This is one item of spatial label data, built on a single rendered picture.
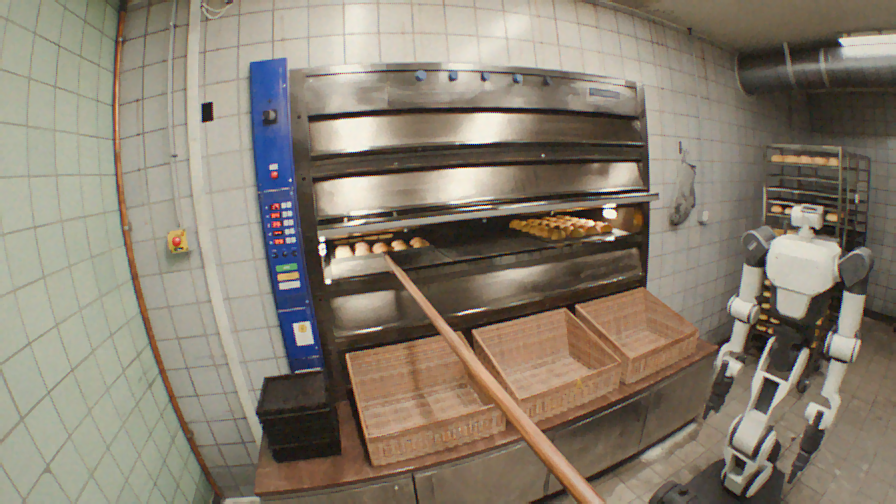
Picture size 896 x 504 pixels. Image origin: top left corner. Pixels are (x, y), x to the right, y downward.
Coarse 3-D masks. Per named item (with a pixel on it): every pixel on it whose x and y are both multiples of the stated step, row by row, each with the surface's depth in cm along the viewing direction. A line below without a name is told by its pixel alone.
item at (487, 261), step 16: (592, 240) 201; (608, 240) 200; (624, 240) 204; (640, 240) 209; (496, 256) 182; (512, 256) 182; (528, 256) 185; (544, 256) 188; (384, 272) 167; (416, 272) 168; (432, 272) 171; (448, 272) 173; (336, 288) 158
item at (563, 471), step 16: (400, 272) 154; (416, 288) 133; (432, 320) 106; (448, 336) 94; (464, 352) 84; (480, 368) 76; (480, 384) 73; (496, 384) 70; (496, 400) 66; (512, 400) 65; (512, 416) 60; (528, 432) 55; (544, 448) 51; (544, 464) 50; (560, 464) 47; (560, 480) 45; (576, 480) 43; (576, 496) 41; (592, 496) 40
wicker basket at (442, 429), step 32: (384, 352) 166; (416, 352) 170; (448, 352) 175; (352, 384) 144; (384, 384) 164; (416, 384) 169; (448, 384) 174; (384, 416) 155; (416, 416) 154; (448, 416) 152; (480, 416) 135; (384, 448) 133; (416, 448) 128; (448, 448) 133
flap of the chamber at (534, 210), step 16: (512, 208) 162; (528, 208) 164; (544, 208) 166; (560, 208) 169; (576, 208) 179; (592, 208) 196; (384, 224) 145; (400, 224) 147; (416, 224) 149; (432, 224) 159; (448, 224) 173; (320, 240) 155
